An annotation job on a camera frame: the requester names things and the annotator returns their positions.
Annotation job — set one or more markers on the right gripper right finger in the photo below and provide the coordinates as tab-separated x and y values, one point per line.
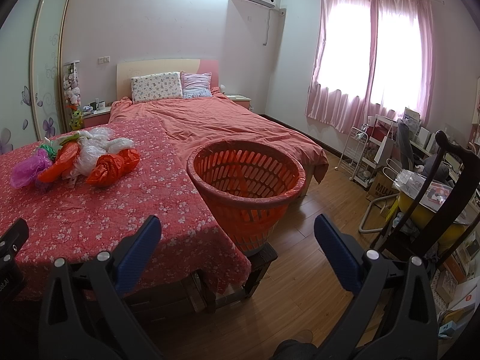
392	313

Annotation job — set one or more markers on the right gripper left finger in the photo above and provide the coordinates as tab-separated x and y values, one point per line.
83	314

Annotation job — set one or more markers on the purple plastic bag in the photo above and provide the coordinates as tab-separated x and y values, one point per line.
26	172

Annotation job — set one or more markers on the green plastic bag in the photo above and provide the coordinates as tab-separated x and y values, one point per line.
50	150

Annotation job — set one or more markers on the orange plastic bag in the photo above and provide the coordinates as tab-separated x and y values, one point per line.
64	162

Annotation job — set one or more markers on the red plastic bag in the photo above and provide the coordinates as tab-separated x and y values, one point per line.
111	167

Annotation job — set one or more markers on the white clear plastic bag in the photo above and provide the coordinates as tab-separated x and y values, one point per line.
92	148

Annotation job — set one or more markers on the clear bubble wrap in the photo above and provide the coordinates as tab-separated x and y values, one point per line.
97	133

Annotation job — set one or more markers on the red floral tablecloth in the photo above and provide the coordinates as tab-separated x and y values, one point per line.
77	221

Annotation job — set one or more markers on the yellow round tub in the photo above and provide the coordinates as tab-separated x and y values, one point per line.
435	196

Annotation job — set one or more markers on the dark wooden stool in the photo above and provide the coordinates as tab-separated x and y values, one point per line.
232	280

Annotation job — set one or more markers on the dark wooden chair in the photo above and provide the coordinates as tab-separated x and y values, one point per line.
404	239

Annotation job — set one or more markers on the cluttered desk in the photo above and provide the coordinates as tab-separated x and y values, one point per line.
408	133

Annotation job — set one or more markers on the left pink nightstand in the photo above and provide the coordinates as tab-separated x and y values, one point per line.
96	118

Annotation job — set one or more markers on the pink nightstand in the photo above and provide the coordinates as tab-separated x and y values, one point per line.
96	118
240	100

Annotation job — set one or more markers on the red plastic laundry basket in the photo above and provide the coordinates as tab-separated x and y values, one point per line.
247	186

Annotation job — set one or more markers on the hanging plush toy organizer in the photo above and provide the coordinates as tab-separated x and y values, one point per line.
72	98

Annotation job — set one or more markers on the bed with salmon duvet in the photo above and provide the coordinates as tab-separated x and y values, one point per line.
194	122

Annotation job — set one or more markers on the beige pink headboard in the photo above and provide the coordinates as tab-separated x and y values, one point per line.
126	70

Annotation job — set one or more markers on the floral white pillow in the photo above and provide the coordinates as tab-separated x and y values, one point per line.
165	85

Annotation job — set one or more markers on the sliding wardrobe with flowers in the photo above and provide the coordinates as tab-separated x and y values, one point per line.
31	69

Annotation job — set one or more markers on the pink striped pillow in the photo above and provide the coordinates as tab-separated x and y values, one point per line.
196	85

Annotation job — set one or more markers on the pink window curtain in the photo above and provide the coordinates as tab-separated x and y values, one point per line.
373	57

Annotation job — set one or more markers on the right pink nightstand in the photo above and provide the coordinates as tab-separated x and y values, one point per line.
240	100

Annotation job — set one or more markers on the white wire trolley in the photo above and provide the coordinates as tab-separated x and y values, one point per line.
353	150

